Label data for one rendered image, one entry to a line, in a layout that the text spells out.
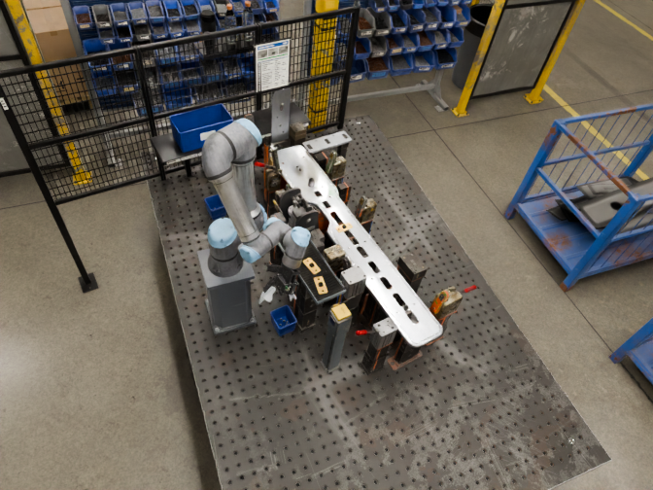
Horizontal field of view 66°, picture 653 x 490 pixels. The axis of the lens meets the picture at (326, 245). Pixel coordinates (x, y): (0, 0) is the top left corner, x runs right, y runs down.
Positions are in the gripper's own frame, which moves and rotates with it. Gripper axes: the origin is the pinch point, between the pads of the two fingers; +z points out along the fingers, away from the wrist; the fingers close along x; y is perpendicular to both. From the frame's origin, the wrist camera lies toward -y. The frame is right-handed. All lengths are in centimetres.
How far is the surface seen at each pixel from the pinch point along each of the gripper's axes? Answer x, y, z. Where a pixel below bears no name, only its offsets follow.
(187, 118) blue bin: 0, -123, -33
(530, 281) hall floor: 235, -14, 16
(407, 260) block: 66, 3, -20
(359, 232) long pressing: 56, -23, -19
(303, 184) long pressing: 46, -65, -25
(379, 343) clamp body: 36.3, 30.7, 2.5
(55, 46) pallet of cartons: -32, -323, -11
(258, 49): 29, -119, -78
